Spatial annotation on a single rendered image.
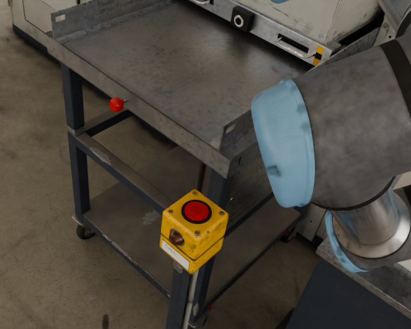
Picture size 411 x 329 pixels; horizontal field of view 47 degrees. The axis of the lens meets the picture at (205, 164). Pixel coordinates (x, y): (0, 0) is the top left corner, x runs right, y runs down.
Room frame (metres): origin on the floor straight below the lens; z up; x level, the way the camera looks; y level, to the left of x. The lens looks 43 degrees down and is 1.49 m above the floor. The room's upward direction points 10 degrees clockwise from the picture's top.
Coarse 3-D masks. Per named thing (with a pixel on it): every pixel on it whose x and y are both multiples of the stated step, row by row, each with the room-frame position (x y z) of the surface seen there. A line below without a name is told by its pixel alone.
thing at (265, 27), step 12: (204, 0) 1.32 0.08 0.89; (216, 0) 1.29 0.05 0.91; (228, 0) 1.27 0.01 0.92; (216, 12) 1.29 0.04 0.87; (228, 12) 1.26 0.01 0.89; (252, 12) 1.22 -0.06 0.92; (252, 24) 1.21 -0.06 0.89; (264, 24) 1.19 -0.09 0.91; (276, 24) 1.17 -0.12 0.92; (264, 36) 1.19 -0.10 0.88; (276, 36) 1.17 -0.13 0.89; (288, 36) 1.15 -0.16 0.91; (300, 36) 1.13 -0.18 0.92; (300, 48) 1.13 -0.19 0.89; (324, 48) 1.09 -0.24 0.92; (336, 48) 1.09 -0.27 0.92; (324, 60) 1.08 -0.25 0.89
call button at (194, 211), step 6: (192, 204) 0.52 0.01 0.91; (198, 204) 0.52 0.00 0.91; (204, 204) 0.53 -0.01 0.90; (186, 210) 0.51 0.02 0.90; (192, 210) 0.51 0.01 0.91; (198, 210) 0.51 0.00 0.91; (204, 210) 0.51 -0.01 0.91; (192, 216) 0.50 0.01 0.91; (198, 216) 0.50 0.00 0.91; (204, 216) 0.50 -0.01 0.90
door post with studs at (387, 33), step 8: (384, 24) 1.27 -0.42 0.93; (384, 32) 1.28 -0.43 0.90; (392, 32) 1.26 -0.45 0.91; (376, 40) 1.28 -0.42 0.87; (384, 40) 1.27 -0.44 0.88; (320, 208) 1.25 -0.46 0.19; (312, 216) 1.26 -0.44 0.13; (320, 216) 1.25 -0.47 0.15; (312, 224) 1.25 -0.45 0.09; (304, 232) 1.26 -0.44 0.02; (312, 232) 1.25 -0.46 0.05
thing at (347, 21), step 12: (348, 0) 1.14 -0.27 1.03; (360, 0) 1.20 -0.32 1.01; (372, 0) 1.27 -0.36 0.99; (336, 12) 1.10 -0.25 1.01; (348, 12) 1.16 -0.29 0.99; (360, 12) 1.23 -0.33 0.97; (372, 12) 1.30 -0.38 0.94; (336, 24) 1.12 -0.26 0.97; (348, 24) 1.18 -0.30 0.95; (360, 24) 1.25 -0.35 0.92; (336, 36) 1.14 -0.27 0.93
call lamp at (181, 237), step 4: (172, 228) 0.48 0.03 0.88; (172, 232) 0.48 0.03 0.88; (176, 232) 0.47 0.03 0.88; (180, 232) 0.47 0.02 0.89; (172, 236) 0.47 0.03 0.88; (176, 236) 0.47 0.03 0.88; (180, 236) 0.47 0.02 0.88; (172, 240) 0.47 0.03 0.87; (176, 240) 0.47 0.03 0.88; (180, 240) 0.47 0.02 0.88; (184, 240) 0.47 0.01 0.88; (172, 244) 0.47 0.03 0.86; (176, 244) 0.46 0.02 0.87; (180, 244) 0.47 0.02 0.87; (184, 244) 0.47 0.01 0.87
